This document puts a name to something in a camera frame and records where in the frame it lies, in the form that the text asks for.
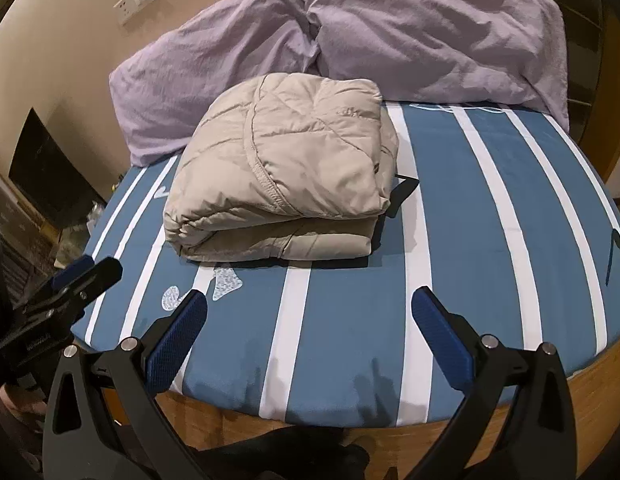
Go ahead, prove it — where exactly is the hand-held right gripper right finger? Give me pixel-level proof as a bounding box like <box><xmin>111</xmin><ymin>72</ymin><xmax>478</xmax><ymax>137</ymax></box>
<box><xmin>411</xmin><ymin>286</ymin><xmax>578</xmax><ymax>480</ymax></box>

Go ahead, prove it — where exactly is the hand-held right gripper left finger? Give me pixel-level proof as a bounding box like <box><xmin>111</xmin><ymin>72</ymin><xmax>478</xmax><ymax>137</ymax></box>
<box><xmin>42</xmin><ymin>288</ymin><xmax>209</xmax><ymax>480</ymax></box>

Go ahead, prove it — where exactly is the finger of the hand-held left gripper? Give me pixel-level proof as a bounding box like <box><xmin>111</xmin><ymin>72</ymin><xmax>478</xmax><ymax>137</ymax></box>
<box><xmin>37</xmin><ymin>257</ymin><xmax>124</xmax><ymax>313</ymax></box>
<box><xmin>51</xmin><ymin>255</ymin><xmax>94</xmax><ymax>292</ymax></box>

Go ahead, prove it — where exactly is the beige padded jacket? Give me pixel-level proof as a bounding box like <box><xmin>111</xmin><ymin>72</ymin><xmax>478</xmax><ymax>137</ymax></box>
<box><xmin>162</xmin><ymin>73</ymin><xmax>421</xmax><ymax>264</ymax></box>

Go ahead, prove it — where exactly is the person's left hand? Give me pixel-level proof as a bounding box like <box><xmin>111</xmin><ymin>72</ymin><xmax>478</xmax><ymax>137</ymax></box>
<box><xmin>0</xmin><ymin>387</ymin><xmax>48</xmax><ymax>430</ymax></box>

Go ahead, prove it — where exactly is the blue white striped bed sheet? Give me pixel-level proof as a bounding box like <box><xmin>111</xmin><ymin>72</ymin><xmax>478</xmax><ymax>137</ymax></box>
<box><xmin>70</xmin><ymin>100</ymin><xmax>620</xmax><ymax>426</ymax></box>

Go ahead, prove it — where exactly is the large purple pillow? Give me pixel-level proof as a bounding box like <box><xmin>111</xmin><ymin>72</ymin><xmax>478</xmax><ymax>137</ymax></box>
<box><xmin>109</xmin><ymin>0</ymin><xmax>322</xmax><ymax>167</ymax></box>

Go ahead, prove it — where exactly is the crumpled purple pillow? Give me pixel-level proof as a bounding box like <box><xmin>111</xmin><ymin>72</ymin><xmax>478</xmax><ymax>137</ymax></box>
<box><xmin>287</xmin><ymin>0</ymin><xmax>571</xmax><ymax>132</ymax></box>

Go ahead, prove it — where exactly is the wooden bed frame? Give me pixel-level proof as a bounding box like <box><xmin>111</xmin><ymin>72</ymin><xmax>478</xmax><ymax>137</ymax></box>
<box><xmin>102</xmin><ymin>337</ymin><xmax>620</xmax><ymax>466</ymax></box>

